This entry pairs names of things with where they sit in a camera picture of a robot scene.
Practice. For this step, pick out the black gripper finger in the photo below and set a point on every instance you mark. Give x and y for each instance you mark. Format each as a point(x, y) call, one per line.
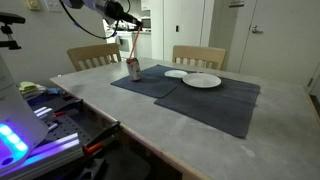
point(131, 18)

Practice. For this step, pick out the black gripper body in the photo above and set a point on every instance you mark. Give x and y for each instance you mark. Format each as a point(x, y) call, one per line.
point(113, 10)

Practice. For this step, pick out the orange red drinking straw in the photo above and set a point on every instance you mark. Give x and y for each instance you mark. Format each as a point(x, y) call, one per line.
point(135, 40)

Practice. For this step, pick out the white robot base blue lights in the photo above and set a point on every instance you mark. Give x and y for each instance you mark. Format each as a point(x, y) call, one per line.
point(16, 110)

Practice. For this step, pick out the red silver drink can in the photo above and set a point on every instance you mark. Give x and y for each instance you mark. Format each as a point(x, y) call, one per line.
point(134, 70)

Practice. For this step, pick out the dark microwave oven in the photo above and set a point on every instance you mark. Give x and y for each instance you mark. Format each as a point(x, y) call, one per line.
point(146, 22)

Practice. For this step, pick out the white kitchen range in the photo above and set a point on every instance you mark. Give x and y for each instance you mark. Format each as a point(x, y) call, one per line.
point(145, 45)

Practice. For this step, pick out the light wooden slat-back chair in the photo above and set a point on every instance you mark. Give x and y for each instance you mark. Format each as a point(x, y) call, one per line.
point(200, 53)
point(93, 51)

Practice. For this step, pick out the black door latch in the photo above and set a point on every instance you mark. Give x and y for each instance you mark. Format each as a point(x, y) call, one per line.
point(177, 28)

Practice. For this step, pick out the white door with black latch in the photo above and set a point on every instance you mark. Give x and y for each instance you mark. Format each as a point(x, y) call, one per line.
point(186, 20)

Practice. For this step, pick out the dark blue cloth mat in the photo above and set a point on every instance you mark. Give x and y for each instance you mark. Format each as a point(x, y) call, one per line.
point(146, 85)
point(213, 106)

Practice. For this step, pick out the small white plate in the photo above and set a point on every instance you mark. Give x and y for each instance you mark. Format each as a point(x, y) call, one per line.
point(175, 73)

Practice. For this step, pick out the large white plate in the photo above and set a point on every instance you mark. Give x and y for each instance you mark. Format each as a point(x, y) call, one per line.
point(201, 80)

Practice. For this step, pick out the small blue item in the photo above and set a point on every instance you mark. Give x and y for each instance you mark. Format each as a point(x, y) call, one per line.
point(55, 91)

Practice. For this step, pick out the yellow green folded cloth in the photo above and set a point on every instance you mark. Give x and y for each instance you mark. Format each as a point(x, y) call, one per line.
point(27, 86)

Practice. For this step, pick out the short aluminium extrusion profile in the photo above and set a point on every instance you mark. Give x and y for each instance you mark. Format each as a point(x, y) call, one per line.
point(43, 111)

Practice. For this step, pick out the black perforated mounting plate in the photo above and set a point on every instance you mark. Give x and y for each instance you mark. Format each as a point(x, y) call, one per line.
point(70, 128)

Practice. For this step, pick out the black trigger clamp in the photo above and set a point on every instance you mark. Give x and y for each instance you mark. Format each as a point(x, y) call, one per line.
point(91, 168)

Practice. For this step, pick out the white door with lever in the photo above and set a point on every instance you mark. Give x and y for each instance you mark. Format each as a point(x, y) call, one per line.
point(286, 40)

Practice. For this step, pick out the white wall switch plate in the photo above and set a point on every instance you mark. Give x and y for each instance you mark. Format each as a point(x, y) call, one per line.
point(53, 5)

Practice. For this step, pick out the beige wall thermostat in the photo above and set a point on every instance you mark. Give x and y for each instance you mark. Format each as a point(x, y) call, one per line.
point(33, 4)

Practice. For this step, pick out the black camera on stand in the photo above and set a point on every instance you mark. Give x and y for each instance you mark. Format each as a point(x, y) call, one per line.
point(10, 19)

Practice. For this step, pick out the grey wall sign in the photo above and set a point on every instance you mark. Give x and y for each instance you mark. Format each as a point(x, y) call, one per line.
point(236, 3)

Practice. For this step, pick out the long aluminium extrusion rail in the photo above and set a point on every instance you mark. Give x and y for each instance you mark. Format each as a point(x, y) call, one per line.
point(50, 150)

